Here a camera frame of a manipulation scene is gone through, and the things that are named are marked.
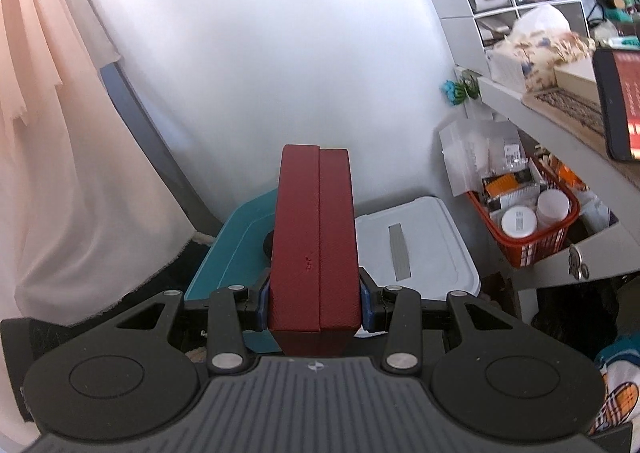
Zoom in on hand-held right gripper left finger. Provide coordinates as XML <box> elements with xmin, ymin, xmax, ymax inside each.
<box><xmin>115</xmin><ymin>278</ymin><xmax>275</xmax><ymax>375</ymax></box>

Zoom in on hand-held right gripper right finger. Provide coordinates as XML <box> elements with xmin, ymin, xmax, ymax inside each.
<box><xmin>358</xmin><ymin>269</ymin><xmax>508</xmax><ymax>375</ymax></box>

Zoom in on blue plastic storage bin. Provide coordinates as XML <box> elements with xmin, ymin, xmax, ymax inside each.
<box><xmin>184</xmin><ymin>188</ymin><xmax>281</xmax><ymax>354</ymax></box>

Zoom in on white bin lid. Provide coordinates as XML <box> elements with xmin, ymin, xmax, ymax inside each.
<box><xmin>354</xmin><ymin>196</ymin><xmax>482</xmax><ymax>306</ymax></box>

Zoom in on dark red gift box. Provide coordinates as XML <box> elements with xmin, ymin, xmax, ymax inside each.
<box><xmin>267</xmin><ymin>144</ymin><xmax>362</xmax><ymax>359</ymax></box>

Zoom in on black fleece-lined garment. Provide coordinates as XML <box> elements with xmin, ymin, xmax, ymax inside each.
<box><xmin>65</xmin><ymin>230</ymin><xmax>216</xmax><ymax>329</ymax></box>

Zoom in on white labelled jar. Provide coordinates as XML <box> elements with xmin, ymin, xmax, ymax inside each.
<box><xmin>500</xmin><ymin>206</ymin><xmax>538</xmax><ymax>240</ymax></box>

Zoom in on red plastic basket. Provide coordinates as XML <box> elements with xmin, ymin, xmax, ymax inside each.
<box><xmin>467</xmin><ymin>153</ymin><xmax>582</xmax><ymax>268</ymax></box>

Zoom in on clear plastic packets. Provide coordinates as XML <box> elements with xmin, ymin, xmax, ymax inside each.
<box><xmin>439</xmin><ymin>119</ymin><xmax>526</xmax><ymax>198</ymax></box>

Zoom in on metal mouse-shaped hook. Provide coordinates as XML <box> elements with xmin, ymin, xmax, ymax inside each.
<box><xmin>569</xmin><ymin>244</ymin><xmax>590</xmax><ymax>280</ymax></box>

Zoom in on plain white jar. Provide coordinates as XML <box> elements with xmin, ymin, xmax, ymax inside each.
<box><xmin>536</xmin><ymin>189</ymin><xmax>571</xmax><ymax>229</ymax></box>

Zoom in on peach curtain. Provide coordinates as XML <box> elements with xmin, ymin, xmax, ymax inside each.
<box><xmin>0</xmin><ymin>0</ymin><xmax>201</xmax><ymax>329</ymax></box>

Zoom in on white desk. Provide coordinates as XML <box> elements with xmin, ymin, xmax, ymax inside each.
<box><xmin>477</xmin><ymin>76</ymin><xmax>640</xmax><ymax>314</ymax></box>

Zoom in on teal flower ornament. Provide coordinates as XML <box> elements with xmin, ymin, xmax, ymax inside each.
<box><xmin>440</xmin><ymin>73</ymin><xmax>481</xmax><ymax>106</ymax></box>

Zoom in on patterned desk mat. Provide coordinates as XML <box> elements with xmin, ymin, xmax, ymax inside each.
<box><xmin>522</xmin><ymin>86</ymin><xmax>640</xmax><ymax>164</ymax></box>

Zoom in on white drawer organizer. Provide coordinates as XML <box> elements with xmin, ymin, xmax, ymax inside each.
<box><xmin>425</xmin><ymin>0</ymin><xmax>596</xmax><ymax>79</ymax></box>

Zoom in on beige cardboard box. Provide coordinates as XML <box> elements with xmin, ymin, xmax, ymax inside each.
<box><xmin>555</xmin><ymin>60</ymin><xmax>601</xmax><ymax>101</ymax></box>

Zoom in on floral tissue pack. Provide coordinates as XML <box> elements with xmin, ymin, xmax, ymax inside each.
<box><xmin>487</xmin><ymin>3</ymin><xmax>596</xmax><ymax>94</ymax></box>

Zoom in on small tablet screen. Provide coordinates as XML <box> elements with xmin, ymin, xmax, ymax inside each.
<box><xmin>592</xmin><ymin>47</ymin><xmax>640</xmax><ymax>163</ymax></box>

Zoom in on grey metal frame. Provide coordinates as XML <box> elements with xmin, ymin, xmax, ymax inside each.
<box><xmin>60</xmin><ymin>0</ymin><xmax>223</xmax><ymax>239</ymax></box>

